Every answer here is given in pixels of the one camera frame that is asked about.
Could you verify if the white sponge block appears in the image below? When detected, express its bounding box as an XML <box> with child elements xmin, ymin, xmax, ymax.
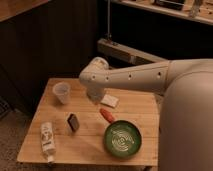
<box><xmin>101</xmin><ymin>94</ymin><xmax>119</xmax><ymax>108</ymax></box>

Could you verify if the grey metal beam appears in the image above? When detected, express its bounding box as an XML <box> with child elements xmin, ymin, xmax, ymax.
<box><xmin>97</xmin><ymin>38</ymin><xmax>164</xmax><ymax>65</ymax></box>

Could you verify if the wooden table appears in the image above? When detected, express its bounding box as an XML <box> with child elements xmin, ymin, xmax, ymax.
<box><xmin>17</xmin><ymin>78</ymin><xmax>159</xmax><ymax>166</ymax></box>

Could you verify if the dark standing eraser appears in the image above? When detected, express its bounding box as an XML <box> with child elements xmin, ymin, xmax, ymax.
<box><xmin>67</xmin><ymin>114</ymin><xmax>79</xmax><ymax>131</ymax></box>

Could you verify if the wooden shelf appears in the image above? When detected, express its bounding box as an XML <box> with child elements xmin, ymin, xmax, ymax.
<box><xmin>112</xmin><ymin>0</ymin><xmax>213</xmax><ymax>26</ymax></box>

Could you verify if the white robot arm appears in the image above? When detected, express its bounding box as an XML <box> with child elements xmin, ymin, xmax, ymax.
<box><xmin>79</xmin><ymin>57</ymin><xmax>213</xmax><ymax>171</ymax></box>

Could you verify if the white lotion tube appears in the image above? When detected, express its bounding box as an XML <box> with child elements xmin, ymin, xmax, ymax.
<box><xmin>41</xmin><ymin>122</ymin><xmax>56</xmax><ymax>163</ymax></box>

